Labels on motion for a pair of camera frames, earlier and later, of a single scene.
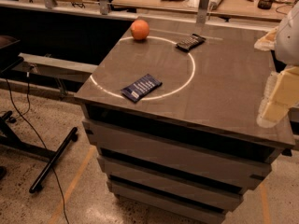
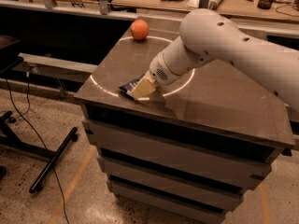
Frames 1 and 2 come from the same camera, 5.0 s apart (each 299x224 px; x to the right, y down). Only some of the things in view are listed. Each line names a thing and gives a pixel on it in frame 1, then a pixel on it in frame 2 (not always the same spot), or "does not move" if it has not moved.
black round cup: (265, 2) does not move
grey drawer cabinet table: (171, 114) does not move
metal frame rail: (55, 67) does not move
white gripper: (288, 41) to (158, 71)
